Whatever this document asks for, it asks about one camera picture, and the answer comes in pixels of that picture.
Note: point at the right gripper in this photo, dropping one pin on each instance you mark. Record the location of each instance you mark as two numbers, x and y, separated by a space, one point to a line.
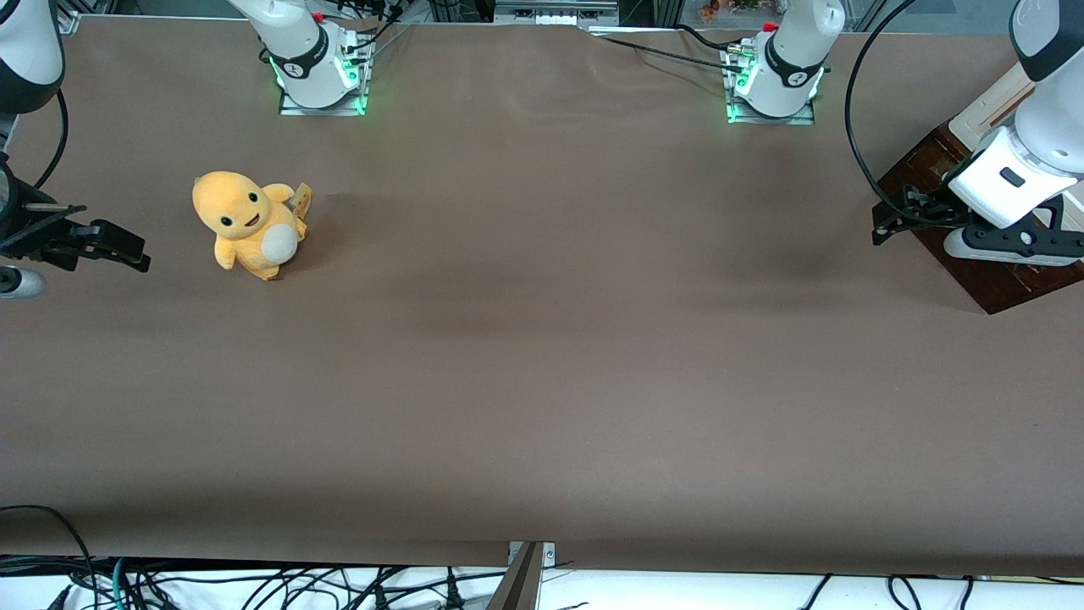
34 233

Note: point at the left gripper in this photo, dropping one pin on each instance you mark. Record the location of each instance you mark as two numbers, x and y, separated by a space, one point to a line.
931 210

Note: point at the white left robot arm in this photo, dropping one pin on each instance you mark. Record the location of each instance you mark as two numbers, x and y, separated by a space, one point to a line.
792 59

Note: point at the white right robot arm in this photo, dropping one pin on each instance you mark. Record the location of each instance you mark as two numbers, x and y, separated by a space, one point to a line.
305 51

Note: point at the wooden drawer cabinet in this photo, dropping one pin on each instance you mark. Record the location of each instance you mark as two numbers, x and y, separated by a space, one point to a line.
987 102

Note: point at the yellow plush toy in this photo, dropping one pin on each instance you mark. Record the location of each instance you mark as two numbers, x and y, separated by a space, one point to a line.
246 212

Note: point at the orange background object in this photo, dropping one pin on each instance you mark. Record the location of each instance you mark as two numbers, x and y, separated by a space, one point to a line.
710 12

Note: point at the brown table cover sheet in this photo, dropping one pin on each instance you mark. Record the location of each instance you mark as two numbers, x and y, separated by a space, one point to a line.
542 339

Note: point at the grey power strip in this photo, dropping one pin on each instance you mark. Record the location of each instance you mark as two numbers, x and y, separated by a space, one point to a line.
555 13

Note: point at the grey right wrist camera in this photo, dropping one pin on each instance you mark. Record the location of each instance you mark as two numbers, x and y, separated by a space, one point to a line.
19 284

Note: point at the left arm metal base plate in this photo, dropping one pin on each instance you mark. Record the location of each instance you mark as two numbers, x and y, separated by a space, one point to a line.
800 119

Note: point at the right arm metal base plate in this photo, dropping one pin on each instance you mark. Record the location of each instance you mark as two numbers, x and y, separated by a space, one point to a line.
296 108

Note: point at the silver metal bracket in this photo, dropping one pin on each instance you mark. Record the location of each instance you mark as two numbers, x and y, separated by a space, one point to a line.
550 552

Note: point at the grey camera mount pole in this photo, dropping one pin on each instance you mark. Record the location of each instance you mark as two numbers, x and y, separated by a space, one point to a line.
521 585

